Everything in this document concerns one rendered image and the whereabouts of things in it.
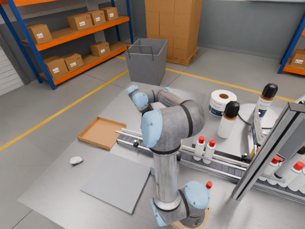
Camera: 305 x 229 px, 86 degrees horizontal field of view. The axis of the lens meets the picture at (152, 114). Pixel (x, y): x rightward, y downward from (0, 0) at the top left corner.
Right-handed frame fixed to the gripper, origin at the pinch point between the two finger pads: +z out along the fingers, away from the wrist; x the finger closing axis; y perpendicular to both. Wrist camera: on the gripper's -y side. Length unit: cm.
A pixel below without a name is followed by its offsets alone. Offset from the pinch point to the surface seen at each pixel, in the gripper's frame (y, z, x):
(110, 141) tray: -5.5, -2.6, 43.0
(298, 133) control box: -17, -4, -70
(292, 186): -2, 50, -64
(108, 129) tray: 5, -7, 51
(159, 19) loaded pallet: 331, -60, 110
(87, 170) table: -33, -3, 45
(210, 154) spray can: -2.4, 20.5, -28.5
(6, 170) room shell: -41, -9, 220
